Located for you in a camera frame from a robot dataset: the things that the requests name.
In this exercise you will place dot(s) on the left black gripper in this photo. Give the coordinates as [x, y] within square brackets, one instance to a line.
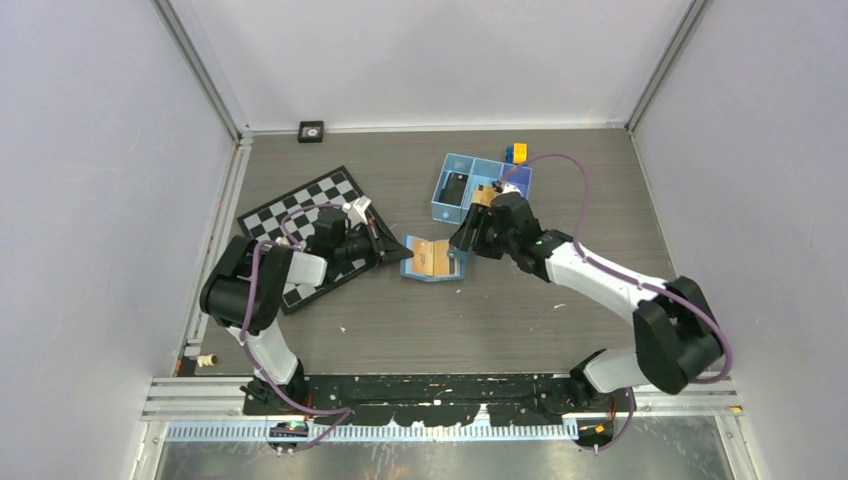
[392, 251]

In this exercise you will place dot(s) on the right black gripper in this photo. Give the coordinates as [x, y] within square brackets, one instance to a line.
[478, 218]

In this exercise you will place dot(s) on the gold credit card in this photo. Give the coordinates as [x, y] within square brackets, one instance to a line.
[431, 258]

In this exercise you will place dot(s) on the light blue card holder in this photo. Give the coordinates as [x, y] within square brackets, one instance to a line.
[406, 264]

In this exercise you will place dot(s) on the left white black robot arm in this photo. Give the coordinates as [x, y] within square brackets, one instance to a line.
[252, 280]

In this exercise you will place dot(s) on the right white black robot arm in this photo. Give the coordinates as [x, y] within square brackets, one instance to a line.
[676, 337]

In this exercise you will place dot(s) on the black card in tray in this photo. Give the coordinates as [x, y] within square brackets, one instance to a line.
[453, 190]

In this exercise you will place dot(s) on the blue three-compartment organizer tray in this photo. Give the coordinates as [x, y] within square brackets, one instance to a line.
[478, 170]

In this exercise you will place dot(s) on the blue yellow toy block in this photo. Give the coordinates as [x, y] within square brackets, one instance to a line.
[516, 153]

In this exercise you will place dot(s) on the black white chessboard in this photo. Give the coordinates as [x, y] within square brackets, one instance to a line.
[290, 218]

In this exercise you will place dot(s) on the small black square device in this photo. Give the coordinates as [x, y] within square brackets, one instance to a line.
[311, 132]

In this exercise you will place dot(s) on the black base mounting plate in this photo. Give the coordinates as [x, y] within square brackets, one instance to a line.
[431, 400]

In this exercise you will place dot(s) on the cream chess piece on floor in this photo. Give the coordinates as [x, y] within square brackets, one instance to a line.
[204, 361]

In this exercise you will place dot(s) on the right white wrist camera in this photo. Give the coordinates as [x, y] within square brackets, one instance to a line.
[501, 188]

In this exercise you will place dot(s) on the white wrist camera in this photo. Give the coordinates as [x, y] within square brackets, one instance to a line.
[359, 210]
[501, 188]

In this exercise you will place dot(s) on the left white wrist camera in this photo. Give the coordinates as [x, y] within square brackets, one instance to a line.
[359, 210]

